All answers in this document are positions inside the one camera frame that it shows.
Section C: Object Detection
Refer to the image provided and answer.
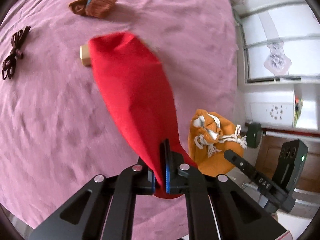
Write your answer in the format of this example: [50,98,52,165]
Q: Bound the red cloth bag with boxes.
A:
[88,31,198,200]

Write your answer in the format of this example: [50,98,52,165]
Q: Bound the white floral cabinet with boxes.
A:
[244,82,320,130]

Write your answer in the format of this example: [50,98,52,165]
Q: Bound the dark brown ribbon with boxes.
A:
[2,26,31,80]

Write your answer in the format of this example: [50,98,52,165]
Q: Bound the white sliding-door wardrobe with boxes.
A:
[235,0,320,83]

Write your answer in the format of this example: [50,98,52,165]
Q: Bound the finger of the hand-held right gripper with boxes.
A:
[224,149,273,193]

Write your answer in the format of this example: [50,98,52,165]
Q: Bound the brown cloth bundle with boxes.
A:
[69,0,118,19]

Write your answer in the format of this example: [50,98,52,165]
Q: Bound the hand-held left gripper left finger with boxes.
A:
[29,156,155,240]

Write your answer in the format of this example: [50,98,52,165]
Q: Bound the orange drawstring bag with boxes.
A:
[187,109,248,177]

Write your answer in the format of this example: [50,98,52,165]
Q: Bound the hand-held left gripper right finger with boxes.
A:
[159,138,288,240]

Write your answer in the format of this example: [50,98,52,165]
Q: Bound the small wooden block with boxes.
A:
[79,44,93,68]

